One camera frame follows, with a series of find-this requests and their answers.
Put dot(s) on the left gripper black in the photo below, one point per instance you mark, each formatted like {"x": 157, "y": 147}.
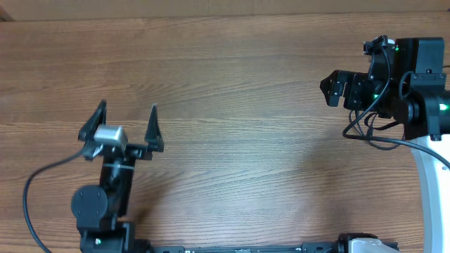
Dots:
{"x": 131, "y": 150}

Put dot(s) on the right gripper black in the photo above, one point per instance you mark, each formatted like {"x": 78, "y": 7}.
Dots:
{"x": 354, "y": 91}

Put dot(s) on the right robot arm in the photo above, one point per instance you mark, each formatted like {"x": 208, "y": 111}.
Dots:
{"x": 403, "y": 100}

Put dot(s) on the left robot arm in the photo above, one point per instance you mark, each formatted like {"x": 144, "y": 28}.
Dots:
{"x": 97, "y": 208}

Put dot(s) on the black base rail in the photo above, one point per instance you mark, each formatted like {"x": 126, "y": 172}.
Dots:
{"x": 346, "y": 242}

